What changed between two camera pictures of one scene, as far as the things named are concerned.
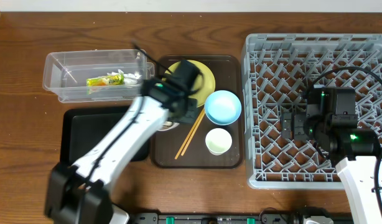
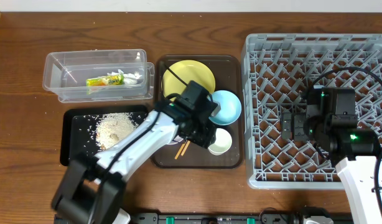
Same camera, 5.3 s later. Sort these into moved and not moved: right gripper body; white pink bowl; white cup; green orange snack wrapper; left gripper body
Moved: white pink bowl; left gripper body
Not moved: right gripper body; green orange snack wrapper; white cup
